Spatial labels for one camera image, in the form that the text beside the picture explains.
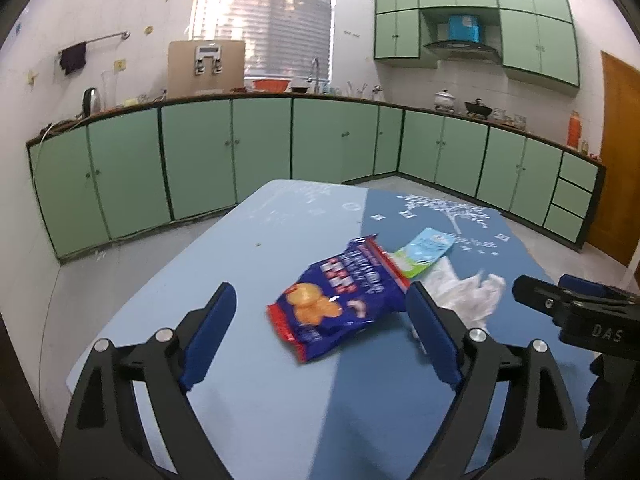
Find orange thermos flask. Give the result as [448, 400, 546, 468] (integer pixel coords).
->
[566, 110, 583, 148]

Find dark towel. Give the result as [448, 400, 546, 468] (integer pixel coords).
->
[59, 44, 87, 76]

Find brown wooden door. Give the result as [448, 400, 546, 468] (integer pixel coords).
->
[585, 50, 640, 267]

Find window with white blinds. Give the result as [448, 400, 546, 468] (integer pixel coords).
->
[190, 0, 335, 81]

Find green upper wall cabinets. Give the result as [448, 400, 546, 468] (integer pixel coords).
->
[374, 0, 581, 92]

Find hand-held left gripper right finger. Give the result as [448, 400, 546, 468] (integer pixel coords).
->
[405, 281, 586, 480]

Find light blue milk carton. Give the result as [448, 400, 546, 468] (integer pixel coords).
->
[391, 227, 456, 279]

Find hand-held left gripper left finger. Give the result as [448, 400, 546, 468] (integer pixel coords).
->
[59, 281, 238, 480]

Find white power cable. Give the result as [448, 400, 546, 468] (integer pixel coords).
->
[39, 119, 88, 137]

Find brown boxed water dispenser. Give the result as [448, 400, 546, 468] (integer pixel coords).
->
[167, 39, 246, 97]

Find blue snack bag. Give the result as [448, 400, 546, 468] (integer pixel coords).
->
[265, 234, 412, 363]

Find range hood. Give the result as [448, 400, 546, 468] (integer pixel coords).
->
[424, 39, 501, 63]

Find blue tree print table mat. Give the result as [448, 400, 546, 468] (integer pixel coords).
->
[66, 178, 608, 480]

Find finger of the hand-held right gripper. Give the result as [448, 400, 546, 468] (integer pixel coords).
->
[559, 273, 640, 307]
[512, 275, 578, 322]

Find green lower kitchen cabinets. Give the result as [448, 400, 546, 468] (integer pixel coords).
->
[26, 92, 607, 261]

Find clear glass pitcher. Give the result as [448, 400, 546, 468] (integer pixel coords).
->
[101, 70, 120, 110]

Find group of glass jars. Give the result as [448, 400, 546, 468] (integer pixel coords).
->
[492, 109, 528, 128]

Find clear plastic bag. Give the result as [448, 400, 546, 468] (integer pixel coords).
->
[410, 257, 508, 343]

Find metal towel rail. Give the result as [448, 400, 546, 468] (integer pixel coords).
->
[56, 31, 131, 58]

